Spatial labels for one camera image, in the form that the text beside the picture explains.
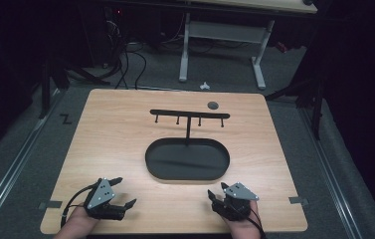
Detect black floor cables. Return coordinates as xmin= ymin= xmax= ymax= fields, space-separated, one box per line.
xmin=103 ymin=13 xmax=186 ymax=91

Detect grey tape piece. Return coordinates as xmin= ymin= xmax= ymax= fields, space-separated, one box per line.
xmin=38 ymin=200 xmax=64 ymax=211
xmin=287 ymin=196 xmax=309 ymax=206

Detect black metal stand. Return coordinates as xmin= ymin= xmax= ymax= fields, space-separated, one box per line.
xmin=37 ymin=58 xmax=111 ymax=120
xmin=265 ymin=33 xmax=325 ymax=141

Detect black hook stand with tray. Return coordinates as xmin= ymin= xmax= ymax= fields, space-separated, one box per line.
xmin=144 ymin=109 xmax=232 ymax=182

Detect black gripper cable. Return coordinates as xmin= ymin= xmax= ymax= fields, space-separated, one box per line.
xmin=246 ymin=207 xmax=268 ymax=239
xmin=60 ymin=184 xmax=95 ymax=229

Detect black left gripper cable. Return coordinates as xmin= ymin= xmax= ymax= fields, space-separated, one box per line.
xmin=60 ymin=184 xmax=95 ymax=229

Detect white-legged desk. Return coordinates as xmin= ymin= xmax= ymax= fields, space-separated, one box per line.
xmin=178 ymin=0 xmax=318 ymax=91

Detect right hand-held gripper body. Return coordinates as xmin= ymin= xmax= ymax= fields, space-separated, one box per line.
xmin=210 ymin=181 xmax=261 ymax=222

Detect aluminium floor rail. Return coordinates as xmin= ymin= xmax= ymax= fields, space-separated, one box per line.
xmin=298 ymin=108 xmax=365 ymax=239
xmin=0 ymin=89 xmax=64 ymax=239

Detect person's right hand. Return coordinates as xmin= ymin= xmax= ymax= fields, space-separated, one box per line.
xmin=222 ymin=199 xmax=263 ymax=234

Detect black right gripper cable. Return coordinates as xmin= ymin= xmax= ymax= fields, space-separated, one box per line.
xmin=246 ymin=207 xmax=268 ymax=239

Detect person's left hand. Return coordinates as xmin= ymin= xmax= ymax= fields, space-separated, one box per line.
xmin=65 ymin=201 xmax=99 ymax=233

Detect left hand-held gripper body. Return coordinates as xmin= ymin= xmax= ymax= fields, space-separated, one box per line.
xmin=83 ymin=177 xmax=126 ymax=222

